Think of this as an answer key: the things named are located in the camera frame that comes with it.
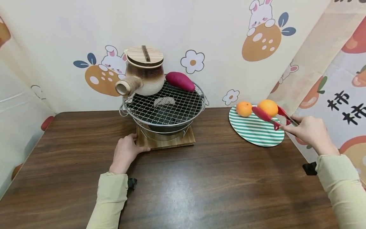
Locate person's left hand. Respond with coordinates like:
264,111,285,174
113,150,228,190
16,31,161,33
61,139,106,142
109,133,151,175

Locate person's right hand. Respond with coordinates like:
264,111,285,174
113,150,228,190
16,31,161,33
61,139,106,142
279,115,340,156

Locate red tongs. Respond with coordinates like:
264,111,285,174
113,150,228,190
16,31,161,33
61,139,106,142
252,105,300,131

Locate wooden board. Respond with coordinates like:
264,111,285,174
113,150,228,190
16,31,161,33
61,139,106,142
136,125,196,150

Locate large orange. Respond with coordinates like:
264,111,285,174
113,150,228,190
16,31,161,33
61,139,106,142
257,99,279,118

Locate green striped plate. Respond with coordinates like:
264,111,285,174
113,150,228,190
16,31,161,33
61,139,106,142
228,104,285,147

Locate black charcoal stove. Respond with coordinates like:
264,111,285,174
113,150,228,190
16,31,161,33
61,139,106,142
126,95,205,142

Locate small orange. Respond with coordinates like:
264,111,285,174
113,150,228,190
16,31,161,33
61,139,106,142
236,101,253,117

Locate brown ceramic teapot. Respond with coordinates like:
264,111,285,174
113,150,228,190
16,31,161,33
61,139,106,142
115,59,166,97

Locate purple sweet potato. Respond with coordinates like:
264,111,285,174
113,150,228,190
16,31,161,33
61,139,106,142
166,72,196,93

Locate wooden teapot lid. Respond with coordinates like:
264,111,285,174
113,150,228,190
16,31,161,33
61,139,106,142
124,45,164,68

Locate round wire grill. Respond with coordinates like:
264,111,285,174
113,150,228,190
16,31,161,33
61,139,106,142
119,80,210,128

